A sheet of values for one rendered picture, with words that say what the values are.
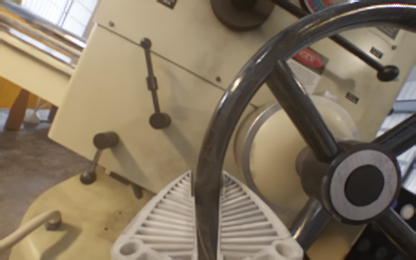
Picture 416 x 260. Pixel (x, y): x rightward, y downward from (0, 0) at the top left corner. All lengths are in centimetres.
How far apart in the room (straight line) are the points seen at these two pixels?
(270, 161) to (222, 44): 27
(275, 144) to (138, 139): 30
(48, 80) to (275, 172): 92
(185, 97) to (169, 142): 12
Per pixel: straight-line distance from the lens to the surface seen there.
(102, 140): 40
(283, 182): 30
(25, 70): 103
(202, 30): 41
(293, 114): 17
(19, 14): 120
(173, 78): 39
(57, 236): 91
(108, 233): 91
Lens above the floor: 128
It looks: 5 degrees down
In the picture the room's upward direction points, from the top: 28 degrees clockwise
